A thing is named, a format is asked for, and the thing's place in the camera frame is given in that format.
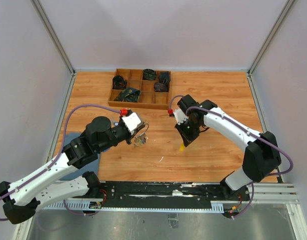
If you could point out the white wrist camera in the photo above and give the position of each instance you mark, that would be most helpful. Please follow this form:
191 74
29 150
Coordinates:
133 122
180 116

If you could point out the blue floral tie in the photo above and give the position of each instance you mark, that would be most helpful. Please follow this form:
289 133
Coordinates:
129 94

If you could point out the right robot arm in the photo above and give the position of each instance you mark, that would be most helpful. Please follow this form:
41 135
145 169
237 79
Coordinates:
261 154

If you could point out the rolled black tie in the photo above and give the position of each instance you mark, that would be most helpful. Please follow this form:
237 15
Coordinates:
119 83

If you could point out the keyring with keys and tags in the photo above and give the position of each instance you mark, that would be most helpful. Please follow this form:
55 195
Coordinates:
141 138

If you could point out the key with yellow tag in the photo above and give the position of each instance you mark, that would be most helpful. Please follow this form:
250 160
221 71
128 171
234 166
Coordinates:
182 148

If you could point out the wooden compartment tray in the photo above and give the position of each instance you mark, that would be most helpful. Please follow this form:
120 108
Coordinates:
149 99

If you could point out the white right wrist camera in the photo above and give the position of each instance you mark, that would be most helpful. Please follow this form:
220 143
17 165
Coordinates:
180 116

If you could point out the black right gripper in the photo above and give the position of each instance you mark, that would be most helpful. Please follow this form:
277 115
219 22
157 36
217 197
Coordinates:
188 138

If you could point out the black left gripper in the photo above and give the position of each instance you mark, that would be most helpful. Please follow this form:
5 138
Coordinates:
128 140

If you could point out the rolled green patterned tie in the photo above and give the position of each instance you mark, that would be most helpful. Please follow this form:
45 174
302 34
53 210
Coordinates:
149 74

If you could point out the rolled dark blue tie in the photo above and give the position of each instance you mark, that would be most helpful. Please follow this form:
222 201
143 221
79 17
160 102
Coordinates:
164 78

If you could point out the rolled brown tie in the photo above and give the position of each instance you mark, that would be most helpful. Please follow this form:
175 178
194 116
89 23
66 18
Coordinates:
160 87

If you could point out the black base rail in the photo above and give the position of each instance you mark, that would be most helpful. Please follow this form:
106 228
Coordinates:
178 197

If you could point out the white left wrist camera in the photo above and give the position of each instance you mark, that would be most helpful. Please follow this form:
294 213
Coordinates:
133 122

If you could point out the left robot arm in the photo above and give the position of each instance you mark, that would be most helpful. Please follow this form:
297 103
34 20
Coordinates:
23 198

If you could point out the blue cloth mat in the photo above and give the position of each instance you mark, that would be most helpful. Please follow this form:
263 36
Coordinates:
80 155

